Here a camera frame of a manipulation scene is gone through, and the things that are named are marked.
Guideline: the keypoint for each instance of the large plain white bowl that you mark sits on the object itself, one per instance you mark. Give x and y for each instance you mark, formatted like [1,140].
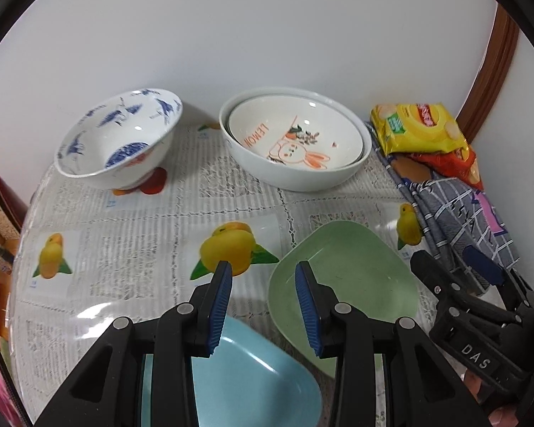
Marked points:
[293,178]

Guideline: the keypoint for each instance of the pink cloth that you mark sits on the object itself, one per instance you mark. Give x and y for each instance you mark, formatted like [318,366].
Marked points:
[2,396]

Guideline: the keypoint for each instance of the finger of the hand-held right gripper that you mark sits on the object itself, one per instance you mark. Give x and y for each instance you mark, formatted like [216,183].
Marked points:
[483,269]
[427,269]

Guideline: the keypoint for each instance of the blue patterned white bowl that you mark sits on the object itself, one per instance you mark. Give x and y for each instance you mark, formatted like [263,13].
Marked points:
[115,142]

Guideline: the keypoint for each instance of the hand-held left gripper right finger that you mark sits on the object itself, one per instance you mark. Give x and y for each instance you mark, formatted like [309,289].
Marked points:
[305,307]

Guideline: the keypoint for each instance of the person's right hand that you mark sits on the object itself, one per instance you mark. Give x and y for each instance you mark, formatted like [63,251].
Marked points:
[473,381]

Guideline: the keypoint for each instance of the green square plate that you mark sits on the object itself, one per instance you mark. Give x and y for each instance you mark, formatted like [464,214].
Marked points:
[365,271]

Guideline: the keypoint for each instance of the brown wooden door frame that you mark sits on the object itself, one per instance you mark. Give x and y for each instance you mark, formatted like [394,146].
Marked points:
[489,75]

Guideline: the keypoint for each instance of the brown flat packet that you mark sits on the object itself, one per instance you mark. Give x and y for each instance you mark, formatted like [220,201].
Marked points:
[409,169]

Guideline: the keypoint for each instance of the pink paper label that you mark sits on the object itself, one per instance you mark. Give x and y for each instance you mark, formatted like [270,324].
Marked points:
[491,218]

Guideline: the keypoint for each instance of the white rabbit print plate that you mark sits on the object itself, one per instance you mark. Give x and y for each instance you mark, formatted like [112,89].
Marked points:
[267,129]

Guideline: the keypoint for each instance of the red orange snack packet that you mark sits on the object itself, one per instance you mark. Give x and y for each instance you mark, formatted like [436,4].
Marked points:
[458,162]

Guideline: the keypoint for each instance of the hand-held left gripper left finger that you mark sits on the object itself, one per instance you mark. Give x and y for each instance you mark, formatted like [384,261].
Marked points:
[218,307]

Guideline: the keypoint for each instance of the fruit print tablecloth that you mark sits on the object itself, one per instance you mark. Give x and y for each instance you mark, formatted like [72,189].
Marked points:
[129,240]

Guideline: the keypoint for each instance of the yellow snack packet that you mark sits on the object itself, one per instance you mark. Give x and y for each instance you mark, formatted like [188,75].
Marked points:
[420,131]

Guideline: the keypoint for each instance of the blue checked cloth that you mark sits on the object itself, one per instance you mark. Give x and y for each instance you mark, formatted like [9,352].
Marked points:
[445,213]

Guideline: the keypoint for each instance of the light blue square plate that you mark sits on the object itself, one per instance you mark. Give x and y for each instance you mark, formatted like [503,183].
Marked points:
[249,387]

